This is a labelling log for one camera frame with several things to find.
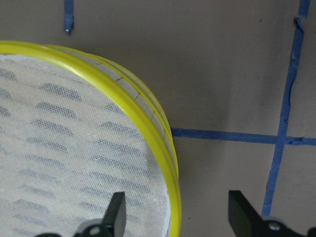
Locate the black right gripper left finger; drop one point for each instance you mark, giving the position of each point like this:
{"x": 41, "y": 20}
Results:
{"x": 115, "y": 216}

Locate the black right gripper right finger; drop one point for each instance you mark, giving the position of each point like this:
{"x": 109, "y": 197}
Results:
{"x": 243, "y": 218}

